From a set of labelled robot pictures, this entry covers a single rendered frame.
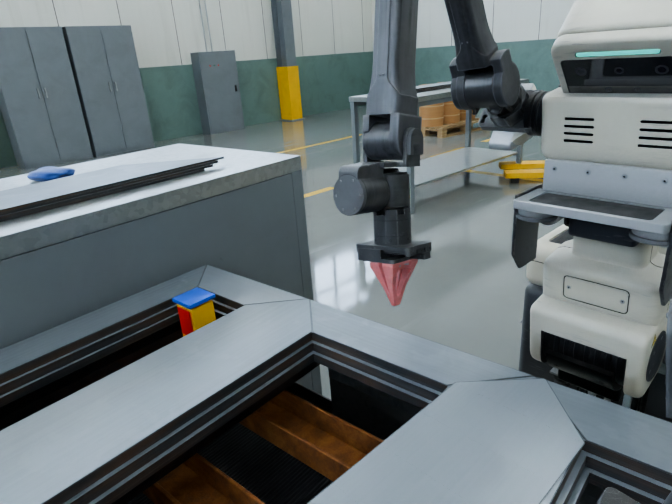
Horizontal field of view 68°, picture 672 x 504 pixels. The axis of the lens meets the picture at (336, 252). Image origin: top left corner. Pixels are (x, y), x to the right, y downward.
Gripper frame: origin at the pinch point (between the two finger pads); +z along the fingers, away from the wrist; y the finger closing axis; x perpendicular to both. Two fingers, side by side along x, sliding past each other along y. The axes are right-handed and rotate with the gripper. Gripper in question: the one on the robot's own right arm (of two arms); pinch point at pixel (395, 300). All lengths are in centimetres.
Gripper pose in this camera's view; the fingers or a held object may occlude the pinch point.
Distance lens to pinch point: 79.7
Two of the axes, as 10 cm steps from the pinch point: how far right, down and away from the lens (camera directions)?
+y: 7.2, 0.7, -6.9
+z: 0.6, 9.9, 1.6
